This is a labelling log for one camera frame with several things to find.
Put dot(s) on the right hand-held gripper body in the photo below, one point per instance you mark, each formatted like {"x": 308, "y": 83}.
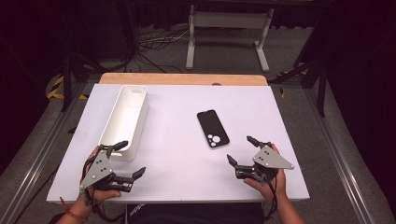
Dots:
{"x": 271, "y": 160}

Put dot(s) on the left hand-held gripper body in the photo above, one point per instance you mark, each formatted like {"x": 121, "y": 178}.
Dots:
{"x": 100, "y": 169}

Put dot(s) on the white plastic storage bin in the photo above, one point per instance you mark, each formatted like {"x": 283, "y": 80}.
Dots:
{"x": 124, "y": 118}

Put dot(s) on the person's left hand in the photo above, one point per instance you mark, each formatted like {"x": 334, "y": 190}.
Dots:
{"x": 99, "y": 196}

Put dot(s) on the person's right hand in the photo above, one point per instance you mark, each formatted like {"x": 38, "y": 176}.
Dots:
{"x": 275, "y": 188}

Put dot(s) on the white table board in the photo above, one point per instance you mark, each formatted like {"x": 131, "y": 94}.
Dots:
{"x": 174, "y": 174}

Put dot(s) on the person's black clothing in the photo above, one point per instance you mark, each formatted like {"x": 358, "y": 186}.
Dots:
{"x": 196, "y": 214}

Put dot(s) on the yellow black floor tape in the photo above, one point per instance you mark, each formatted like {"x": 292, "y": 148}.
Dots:
{"x": 57, "y": 95}

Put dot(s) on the black tripod stand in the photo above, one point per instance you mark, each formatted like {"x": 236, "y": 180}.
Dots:
{"x": 66, "y": 84}
{"x": 321, "y": 90}

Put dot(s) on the wooden table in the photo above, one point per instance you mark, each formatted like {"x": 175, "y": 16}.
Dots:
{"x": 186, "y": 78}

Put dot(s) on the aluminium floor rail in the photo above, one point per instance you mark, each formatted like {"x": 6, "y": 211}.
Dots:
{"x": 31, "y": 174}
{"x": 342, "y": 165}

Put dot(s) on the white metal stand frame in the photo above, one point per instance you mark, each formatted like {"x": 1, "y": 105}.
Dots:
{"x": 230, "y": 20}

